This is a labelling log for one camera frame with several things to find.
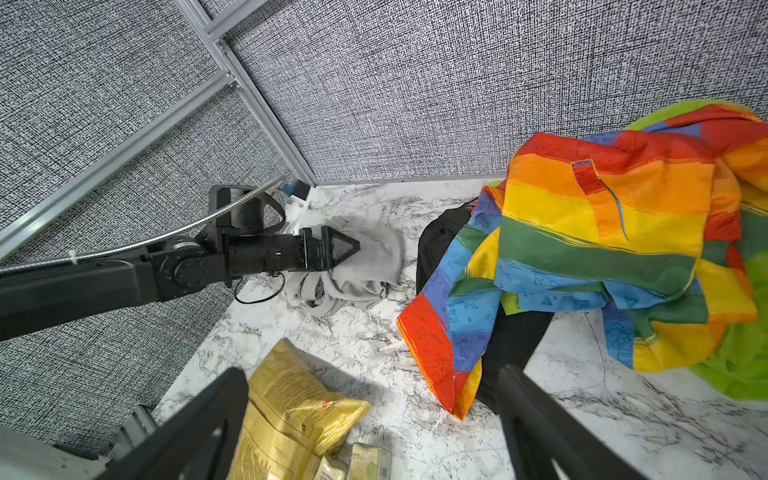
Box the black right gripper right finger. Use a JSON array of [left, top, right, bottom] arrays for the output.
[[496, 365, 643, 479]]

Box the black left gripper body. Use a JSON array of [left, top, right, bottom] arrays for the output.
[[226, 232, 312, 277]]

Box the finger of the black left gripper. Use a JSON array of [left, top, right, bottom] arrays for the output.
[[302, 225, 360, 248], [306, 245, 360, 271]]

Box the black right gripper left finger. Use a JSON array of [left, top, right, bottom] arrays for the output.
[[99, 367, 249, 479]]

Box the grey cloth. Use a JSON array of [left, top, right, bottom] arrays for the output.
[[285, 216, 404, 317]]

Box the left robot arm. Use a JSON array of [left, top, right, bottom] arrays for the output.
[[1, 185, 360, 340]]

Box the black cloth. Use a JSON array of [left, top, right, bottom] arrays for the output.
[[416, 201, 553, 412]]

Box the lime green cloth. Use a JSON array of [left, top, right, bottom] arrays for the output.
[[630, 100, 767, 401]]

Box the rainbow striped cloth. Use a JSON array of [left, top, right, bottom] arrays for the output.
[[395, 103, 768, 422]]

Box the gold foil snack bag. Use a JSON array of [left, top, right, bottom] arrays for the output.
[[228, 340, 371, 479]]

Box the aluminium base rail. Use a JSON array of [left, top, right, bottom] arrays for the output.
[[107, 405, 158, 460]]

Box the left steel cable conduit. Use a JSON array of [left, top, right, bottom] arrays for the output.
[[0, 175, 289, 276]]

